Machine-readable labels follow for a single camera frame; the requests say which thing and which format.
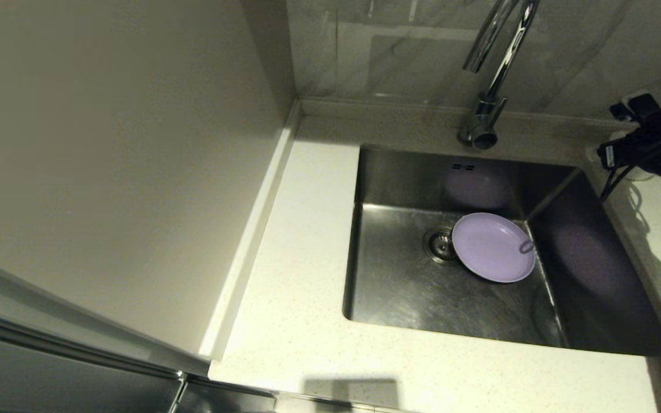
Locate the grey glossy cabinet door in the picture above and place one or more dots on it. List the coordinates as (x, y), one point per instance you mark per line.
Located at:
(49, 373)

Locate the round metal drain strainer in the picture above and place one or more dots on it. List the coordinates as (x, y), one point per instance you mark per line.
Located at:
(436, 244)

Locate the chrome gooseneck faucet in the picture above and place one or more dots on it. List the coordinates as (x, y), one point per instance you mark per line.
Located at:
(482, 115)

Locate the purple plate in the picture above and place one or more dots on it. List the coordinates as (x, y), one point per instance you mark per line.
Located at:
(491, 246)

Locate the stainless steel sink basin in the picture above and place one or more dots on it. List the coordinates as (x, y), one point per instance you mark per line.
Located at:
(411, 298)

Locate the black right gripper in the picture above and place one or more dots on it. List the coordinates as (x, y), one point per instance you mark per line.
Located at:
(643, 149)

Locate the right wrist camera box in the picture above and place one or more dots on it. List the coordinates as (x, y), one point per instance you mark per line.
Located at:
(637, 106)

